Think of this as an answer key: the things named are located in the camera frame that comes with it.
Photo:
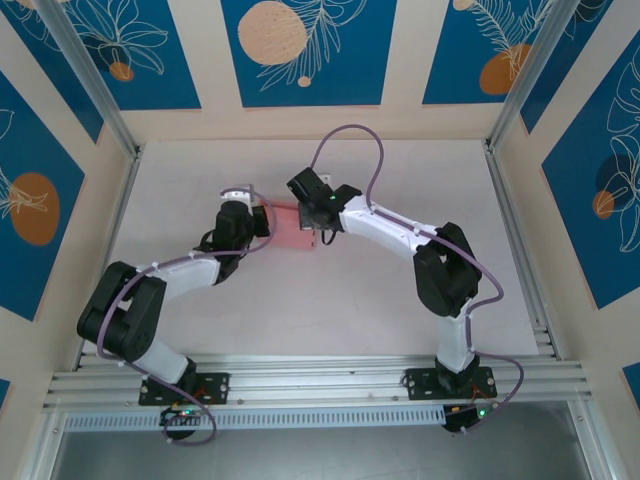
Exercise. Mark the pink paper box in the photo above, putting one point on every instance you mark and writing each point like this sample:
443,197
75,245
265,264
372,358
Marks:
290,230

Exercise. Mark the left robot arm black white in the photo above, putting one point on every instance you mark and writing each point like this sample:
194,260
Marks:
190,272

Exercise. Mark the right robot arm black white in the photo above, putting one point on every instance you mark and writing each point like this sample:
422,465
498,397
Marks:
385,230

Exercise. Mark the grey metal sheet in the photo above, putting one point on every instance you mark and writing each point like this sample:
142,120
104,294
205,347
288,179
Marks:
320,455

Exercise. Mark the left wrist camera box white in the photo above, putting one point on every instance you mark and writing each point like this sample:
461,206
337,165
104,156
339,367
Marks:
242,197

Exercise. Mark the aluminium side rail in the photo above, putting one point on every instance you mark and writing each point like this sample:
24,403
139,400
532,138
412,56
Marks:
496,170
122,200

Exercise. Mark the blue floral wall panel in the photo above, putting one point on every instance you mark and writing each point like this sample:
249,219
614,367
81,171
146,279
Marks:
165,75
450,60
575,225
60,85
350,75
50,150
575,50

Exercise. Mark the aluminium rail frame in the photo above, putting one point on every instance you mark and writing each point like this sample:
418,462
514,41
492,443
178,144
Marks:
320,380

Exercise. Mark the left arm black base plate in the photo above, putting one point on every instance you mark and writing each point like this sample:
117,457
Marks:
220,387

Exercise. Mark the aluminium corner post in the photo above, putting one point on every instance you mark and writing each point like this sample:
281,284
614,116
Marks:
90,70
530,75

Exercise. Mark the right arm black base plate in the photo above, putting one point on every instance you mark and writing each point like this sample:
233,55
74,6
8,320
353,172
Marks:
417,385

